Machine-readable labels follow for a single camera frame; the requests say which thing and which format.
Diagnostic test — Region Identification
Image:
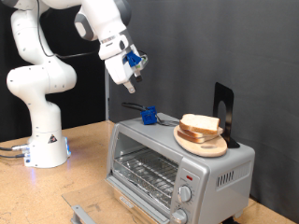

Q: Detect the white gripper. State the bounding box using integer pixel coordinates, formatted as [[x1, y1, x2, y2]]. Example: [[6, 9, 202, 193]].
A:
[[104, 43, 144, 94]]

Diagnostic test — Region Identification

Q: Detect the metal spatula with blue block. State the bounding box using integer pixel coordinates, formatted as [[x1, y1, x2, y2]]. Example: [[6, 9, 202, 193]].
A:
[[121, 102, 181, 127]]

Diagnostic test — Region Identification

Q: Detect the glass oven door with handle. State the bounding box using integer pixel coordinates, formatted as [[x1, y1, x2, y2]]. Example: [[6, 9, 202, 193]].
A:
[[61, 177, 172, 224]]

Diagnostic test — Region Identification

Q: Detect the silver toaster oven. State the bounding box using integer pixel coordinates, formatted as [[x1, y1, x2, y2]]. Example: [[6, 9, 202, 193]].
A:
[[106, 112, 256, 224]]

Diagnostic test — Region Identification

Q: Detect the silver oven knob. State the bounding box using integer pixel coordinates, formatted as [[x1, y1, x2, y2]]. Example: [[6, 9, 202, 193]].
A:
[[170, 208, 189, 224], [178, 185, 192, 203]]

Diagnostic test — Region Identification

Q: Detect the vertical metal pole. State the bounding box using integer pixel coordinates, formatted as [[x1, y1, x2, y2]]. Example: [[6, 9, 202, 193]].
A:
[[104, 68, 111, 121]]

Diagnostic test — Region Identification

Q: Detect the black curtain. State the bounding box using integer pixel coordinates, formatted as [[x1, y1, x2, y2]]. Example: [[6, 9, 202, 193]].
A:
[[0, 0, 107, 143]]

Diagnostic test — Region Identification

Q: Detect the dark grey backdrop panel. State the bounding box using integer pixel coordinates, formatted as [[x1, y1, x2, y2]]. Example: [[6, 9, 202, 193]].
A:
[[109, 0, 299, 223]]

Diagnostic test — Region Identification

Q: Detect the oval wooden cutting board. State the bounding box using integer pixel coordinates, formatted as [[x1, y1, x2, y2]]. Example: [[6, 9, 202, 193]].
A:
[[173, 124, 229, 158]]

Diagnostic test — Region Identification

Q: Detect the black metal bookend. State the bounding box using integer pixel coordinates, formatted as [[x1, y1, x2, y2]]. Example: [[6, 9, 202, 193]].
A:
[[212, 81, 241, 149]]

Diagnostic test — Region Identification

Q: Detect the silver wrist camera blue mount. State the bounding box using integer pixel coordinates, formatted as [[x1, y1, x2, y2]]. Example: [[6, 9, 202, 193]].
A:
[[125, 50, 150, 72]]

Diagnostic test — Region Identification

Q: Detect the wire oven rack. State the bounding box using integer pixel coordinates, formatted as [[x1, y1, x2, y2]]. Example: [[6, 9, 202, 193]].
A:
[[113, 147, 179, 208]]

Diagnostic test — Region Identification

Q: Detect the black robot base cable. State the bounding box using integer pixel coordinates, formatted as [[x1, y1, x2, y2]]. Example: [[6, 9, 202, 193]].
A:
[[0, 153, 26, 160], [0, 143, 31, 153]]

